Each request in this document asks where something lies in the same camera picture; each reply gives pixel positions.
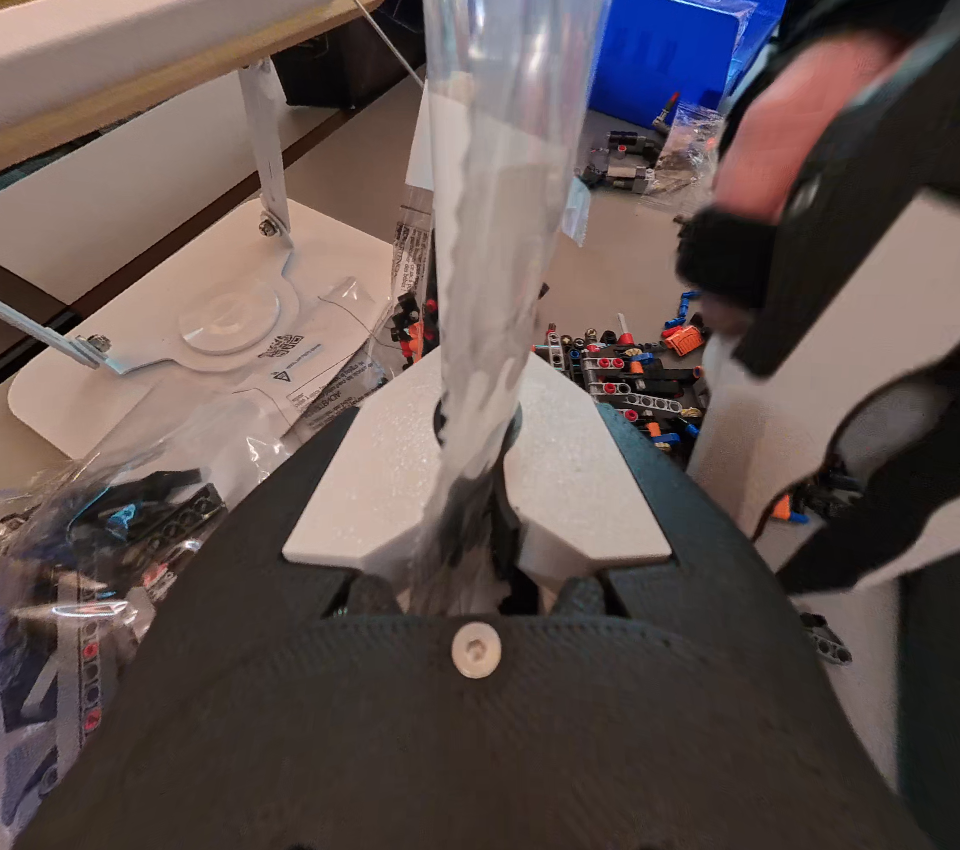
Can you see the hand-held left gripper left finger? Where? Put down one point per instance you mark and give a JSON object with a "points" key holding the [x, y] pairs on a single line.
{"points": [[360, 490]]}

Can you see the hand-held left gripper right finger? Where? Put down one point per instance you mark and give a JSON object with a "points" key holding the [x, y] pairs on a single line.
{"points": [[592, 490]]}

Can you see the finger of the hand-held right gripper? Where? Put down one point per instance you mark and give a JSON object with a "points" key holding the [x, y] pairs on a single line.
{"points": [[825, 355], [900, 513]]}

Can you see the lego car chassis assembly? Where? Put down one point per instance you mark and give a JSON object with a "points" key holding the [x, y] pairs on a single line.
{"points": [[630, 385]]}

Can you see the clear bag of lego pieces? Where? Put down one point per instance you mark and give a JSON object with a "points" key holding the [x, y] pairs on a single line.
{"points": [[502, 115]]}

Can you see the orange striped lego panel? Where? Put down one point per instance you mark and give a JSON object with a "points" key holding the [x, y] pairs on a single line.
{"points": [[684, 340]]}

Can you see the scattered loose lego pieces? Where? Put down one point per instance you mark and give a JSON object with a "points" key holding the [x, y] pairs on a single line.
{"points": [[825, 636]]}

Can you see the lego set box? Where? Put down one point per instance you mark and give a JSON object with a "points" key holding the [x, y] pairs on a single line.
{"points": [[345, 63]]}

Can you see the person's right hand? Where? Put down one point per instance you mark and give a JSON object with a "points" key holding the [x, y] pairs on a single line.
{"points": [[795, 130]]}

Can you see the narrow clear bag red pins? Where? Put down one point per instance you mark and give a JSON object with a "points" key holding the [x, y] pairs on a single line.
{"points": [[412, 310]]}

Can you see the black perforated mat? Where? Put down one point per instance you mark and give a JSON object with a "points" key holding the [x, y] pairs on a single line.
{"points": [[930, 700]]}

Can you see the small clear bag mixed pieces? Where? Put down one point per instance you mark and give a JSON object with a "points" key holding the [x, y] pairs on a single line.
{"points": [[686, 145]]}

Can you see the blue bin holding plastic bags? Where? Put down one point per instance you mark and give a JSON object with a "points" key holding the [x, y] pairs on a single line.
{"points": [[675, 55]]}

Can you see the white book stand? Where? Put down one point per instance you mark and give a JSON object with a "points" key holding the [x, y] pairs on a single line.
{"points": [[225, 280]]}

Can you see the small bag of black parts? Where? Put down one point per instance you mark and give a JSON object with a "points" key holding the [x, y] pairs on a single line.
{"points": [[112, 528]]}

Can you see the grey lego cylinder bracket assembly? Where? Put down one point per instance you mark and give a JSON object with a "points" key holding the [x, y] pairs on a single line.
{"points": [[626, 164]]}

